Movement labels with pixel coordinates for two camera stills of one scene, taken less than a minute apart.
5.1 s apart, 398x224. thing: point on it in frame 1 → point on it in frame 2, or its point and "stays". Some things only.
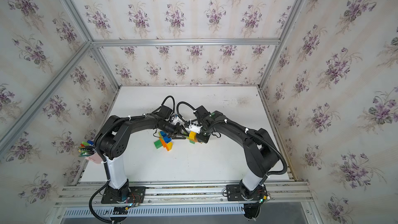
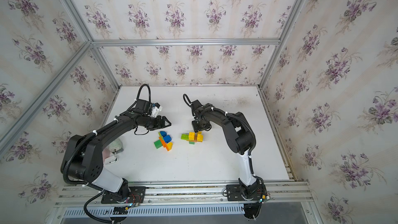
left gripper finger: [178, 136] → [164, 126]
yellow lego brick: [193, 135] stays
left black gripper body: [170, 129] → [154, 122]
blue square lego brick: [167, 139] stays
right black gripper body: [203, 136] → [198, 125]
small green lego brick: [158, 144] stays
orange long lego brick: [164, 143] stays
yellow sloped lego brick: [170, 145] stays
